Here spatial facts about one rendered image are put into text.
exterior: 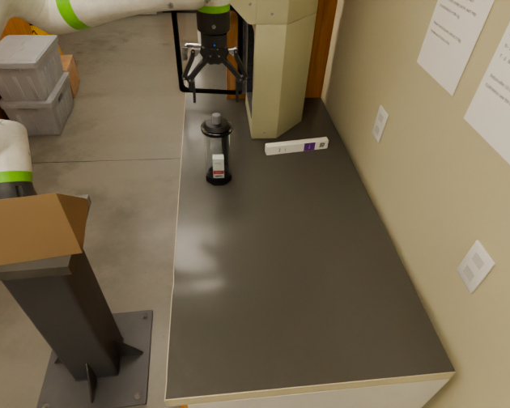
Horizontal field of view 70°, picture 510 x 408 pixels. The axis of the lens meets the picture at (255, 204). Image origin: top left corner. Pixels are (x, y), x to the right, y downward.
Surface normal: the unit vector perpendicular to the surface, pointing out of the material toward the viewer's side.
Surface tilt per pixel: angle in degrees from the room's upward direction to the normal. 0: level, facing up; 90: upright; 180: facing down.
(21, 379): 0
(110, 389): 0
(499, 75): 90
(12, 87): 95
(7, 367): 0
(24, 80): 95
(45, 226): 90
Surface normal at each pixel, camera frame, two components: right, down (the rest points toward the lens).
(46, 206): 0.24, 0.67
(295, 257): 0.04, -0.73
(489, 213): -0.99, 0.04
